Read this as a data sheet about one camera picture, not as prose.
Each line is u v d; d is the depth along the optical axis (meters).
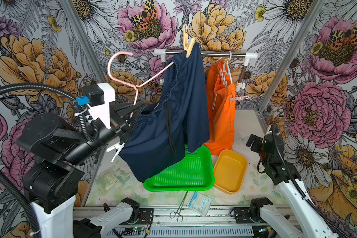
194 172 0.89
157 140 0.52
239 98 0.63
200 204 0.78
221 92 0.77
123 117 0.33
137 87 0.34
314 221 0.41
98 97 0.28
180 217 0.74
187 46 0.39
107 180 0.83
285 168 0.46
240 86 0.79
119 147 0.42
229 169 0.92
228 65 0.72
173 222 0.74
